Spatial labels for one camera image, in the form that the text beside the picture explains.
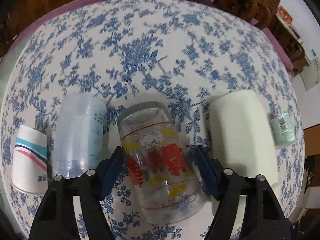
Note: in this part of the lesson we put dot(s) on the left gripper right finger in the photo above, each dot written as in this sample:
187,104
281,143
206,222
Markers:
263,215

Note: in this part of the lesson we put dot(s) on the glass cup with red flowers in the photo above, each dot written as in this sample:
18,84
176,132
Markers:
167,187

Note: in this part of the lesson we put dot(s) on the white striped paper cup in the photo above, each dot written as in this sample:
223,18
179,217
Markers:
29,167

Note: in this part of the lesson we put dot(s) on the cream steel-lined thermos cup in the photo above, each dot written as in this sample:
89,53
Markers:
241,136

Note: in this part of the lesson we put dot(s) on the translucent plastic cup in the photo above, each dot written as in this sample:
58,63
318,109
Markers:
78,135

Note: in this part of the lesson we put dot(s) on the purple armchair cushion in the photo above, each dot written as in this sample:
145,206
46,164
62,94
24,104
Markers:
279,49

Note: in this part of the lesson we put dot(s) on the blue floral tablecloth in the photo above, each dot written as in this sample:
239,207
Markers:
123,52

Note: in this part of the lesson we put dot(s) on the red card on side table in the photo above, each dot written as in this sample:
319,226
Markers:
284,15

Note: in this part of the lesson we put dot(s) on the carved wooden armchair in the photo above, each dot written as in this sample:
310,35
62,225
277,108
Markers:
263,14

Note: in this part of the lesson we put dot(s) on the white wall panel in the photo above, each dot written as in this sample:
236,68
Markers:
310,74

